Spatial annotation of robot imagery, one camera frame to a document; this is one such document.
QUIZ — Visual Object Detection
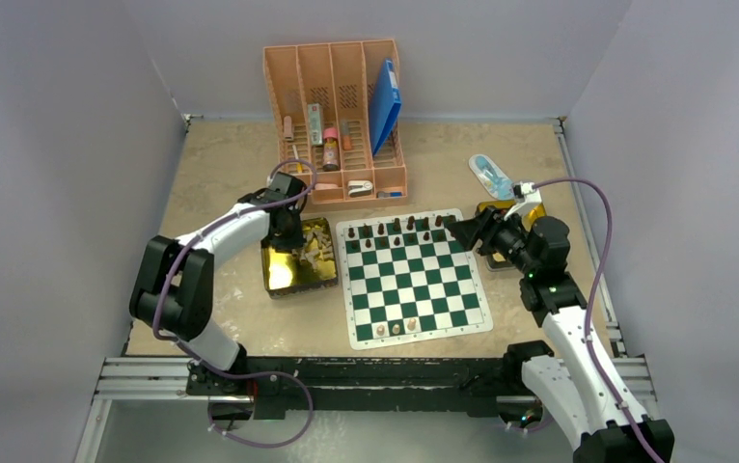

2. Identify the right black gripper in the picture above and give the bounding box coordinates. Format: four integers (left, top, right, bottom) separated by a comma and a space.
447, 205, 538, 276

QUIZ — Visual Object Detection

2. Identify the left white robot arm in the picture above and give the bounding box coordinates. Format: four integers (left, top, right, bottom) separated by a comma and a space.
129, 179, 312, 395

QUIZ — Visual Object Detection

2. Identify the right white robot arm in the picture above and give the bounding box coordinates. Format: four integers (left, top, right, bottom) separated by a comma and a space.
445, 207, 675, 462

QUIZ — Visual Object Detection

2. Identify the pile of light chess pieces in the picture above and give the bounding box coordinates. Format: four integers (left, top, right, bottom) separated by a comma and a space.
293, 228, 335, 268

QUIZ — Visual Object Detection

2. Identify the green white chess board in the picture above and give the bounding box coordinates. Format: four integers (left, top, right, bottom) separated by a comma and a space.
335, 208, 493, 350

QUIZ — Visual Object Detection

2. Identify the right gold tin tray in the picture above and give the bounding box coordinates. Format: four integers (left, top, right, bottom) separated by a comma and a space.
475, 199, 546, 272

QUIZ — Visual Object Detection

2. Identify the gold tin tray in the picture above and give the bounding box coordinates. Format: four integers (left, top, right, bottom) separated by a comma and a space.
260, 217, 339, 299
475, 199, 546, 272

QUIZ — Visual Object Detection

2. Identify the left gold tin tray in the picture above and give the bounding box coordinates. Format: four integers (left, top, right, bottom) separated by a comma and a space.
260, 217, 339, 299

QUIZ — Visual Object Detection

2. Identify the blue white packaged item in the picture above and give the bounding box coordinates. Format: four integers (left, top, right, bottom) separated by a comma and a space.
468, 153, 514, 201

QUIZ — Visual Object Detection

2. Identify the white stapler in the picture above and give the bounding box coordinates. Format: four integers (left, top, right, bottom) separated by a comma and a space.
346, 180, 374, 198

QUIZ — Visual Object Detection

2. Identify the brown bottle pink cap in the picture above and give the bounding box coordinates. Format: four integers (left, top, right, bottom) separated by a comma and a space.
322, 126, 340, 172

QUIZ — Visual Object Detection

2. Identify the white green box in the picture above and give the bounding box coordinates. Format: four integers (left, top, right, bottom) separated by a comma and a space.
307, 102, 324, 147

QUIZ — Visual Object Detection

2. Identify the pink desk organizer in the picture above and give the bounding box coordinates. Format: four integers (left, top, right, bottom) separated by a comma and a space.
262, 39, 408, 211

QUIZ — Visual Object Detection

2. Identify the blue folder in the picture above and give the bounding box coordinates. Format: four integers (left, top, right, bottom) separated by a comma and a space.
368, 58, 402, 157

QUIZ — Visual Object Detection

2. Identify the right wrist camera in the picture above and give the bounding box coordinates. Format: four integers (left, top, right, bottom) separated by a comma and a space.
504, 181, 542, 220

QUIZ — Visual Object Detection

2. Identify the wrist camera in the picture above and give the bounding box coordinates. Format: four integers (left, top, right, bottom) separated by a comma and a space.
504, 181, 542, 220
264, 172, 308, 205

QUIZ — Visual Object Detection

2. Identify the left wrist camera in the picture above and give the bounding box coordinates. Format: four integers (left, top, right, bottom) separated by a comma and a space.
264, 172, 308, 205

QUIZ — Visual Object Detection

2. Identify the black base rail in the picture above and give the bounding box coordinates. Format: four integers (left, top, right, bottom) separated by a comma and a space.
186, 354, 544, 427

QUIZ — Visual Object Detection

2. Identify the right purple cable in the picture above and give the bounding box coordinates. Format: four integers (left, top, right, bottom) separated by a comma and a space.
531, 177, 668, 463

